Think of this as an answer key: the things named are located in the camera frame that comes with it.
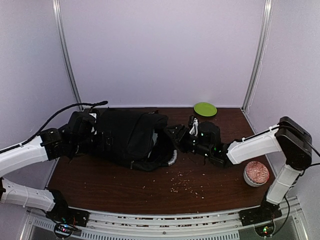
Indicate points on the red patterned white bowl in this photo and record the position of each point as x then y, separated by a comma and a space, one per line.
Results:
256, 174

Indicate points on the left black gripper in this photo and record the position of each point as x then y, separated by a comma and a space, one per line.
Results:
101, 146

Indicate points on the right aluminium frame post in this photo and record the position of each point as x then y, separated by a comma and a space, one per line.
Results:
261, 47

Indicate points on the front aluminium rail base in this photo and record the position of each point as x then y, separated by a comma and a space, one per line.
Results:
219, 225

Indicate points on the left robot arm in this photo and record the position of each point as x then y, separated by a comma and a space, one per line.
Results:
45, 145

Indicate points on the left aluminium frame post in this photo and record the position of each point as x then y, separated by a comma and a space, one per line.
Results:
66, 57

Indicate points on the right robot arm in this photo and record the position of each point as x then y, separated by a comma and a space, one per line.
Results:
286, 136

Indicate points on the green plate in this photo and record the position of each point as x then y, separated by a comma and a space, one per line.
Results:
205, 109

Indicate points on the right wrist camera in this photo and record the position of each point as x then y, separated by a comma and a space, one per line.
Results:
205, 133

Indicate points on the black student bag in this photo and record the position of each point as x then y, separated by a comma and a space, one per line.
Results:
139, 139

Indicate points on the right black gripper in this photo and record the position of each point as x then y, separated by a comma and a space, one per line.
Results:
180, 128

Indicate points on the aluminium frame post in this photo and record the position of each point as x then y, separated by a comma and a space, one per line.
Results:
66, 57
261, 47

